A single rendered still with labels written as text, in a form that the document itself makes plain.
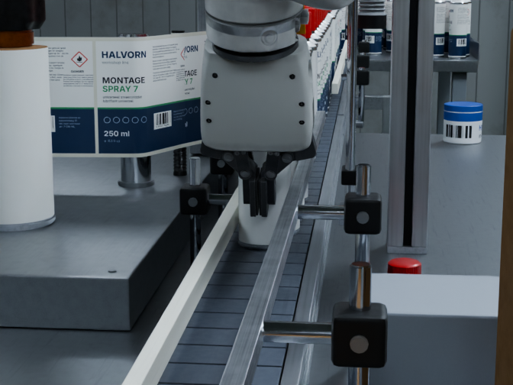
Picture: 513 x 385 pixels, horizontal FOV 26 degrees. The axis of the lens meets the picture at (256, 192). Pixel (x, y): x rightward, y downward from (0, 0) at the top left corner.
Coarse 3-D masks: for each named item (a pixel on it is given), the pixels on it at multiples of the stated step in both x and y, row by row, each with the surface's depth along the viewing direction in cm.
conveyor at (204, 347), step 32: (320, 160) 156; (320, 192) 149; (224, 256) 106; (256, 256) 106; (288, 256) 106; (224, 288) 95; (288, 288) 95; (192, 320) 87; (224, 320) 87; (288, 320) 87; (192, 352) 80; (224, 352) 80; (160, 384) 74; (192, 384) 74; (256, 384) 74
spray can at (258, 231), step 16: (256, 160) 106; (288, 176) 108; (240, 192) 108; (240, 208) 108; (272, 208) 107; (240, 224) 109; (256, 224) 107; (272, 224) 107; (240, 240) 109; (256, 240) 108
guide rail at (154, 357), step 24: (216, 240) 98; (192, 264) 90; (216, 264) 96; (192, 288) 83; (168, 312) 78; (192, 312) 83; (168, 336) 73; (144, 360) 68; (168, 360) 73; (144, 384) 65
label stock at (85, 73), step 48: (48, 48) 135; (96, 48) 134; (144, 48) 135; (192, 48) 144; (96, 96) 136; (144, 96) 136; (192, 96) 145; (96, 144) 137; (144, 144) 137; (192, 144) 146
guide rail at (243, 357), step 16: (320, 112) 144; (320, 128) 131; (304, 160) 110; (304, 176) 102; (288, 192) 95; (304, 192) 99; (288, 208) 89; (288, 224) 83; (272, 240) 79; (288, 240) 80; (272, 256) 74; (272, 272) 70; (256, 288) 67; (272, 288) 67; (256, 304) 64; (272, 304) 67; (256, 320) 61; (240, 336) 58; (256, 336) 58; (240, 352) 56; (256, 352) 58; (240, 368) 54; (224, 384) 52; (240, 384) 52
